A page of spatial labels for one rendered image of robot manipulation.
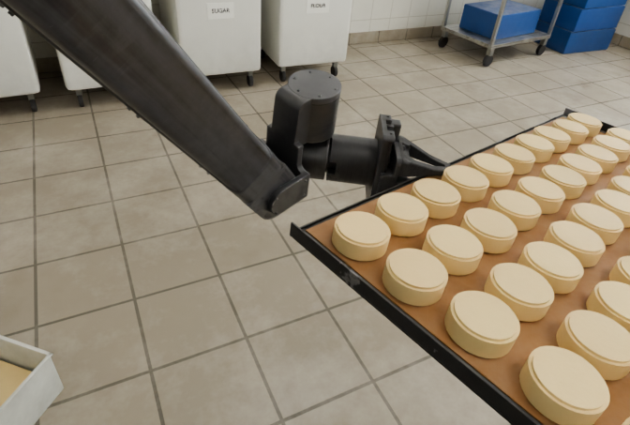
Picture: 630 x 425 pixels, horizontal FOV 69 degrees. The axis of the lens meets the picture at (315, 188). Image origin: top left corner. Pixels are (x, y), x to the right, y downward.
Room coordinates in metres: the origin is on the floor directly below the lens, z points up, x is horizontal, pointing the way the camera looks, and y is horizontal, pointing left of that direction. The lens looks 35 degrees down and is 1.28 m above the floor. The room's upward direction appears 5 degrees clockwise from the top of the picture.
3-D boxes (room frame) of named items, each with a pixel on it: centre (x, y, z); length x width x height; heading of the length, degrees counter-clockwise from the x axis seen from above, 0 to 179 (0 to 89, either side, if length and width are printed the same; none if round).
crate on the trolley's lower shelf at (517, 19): (4.16, -1.46, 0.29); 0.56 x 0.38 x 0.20; 127
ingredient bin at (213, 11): (3.04, 0.78, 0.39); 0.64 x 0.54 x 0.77; 28
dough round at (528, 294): (0.27, -0.17, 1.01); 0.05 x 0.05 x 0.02
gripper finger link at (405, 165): (0.47, -0.12, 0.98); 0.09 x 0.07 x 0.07; 89
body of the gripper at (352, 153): (0.47, -0.05, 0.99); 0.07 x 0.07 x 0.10; 89
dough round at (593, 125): (0.67, -0.41, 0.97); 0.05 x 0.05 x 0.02
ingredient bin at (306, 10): (3.35, 0.21, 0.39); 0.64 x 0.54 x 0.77; 27
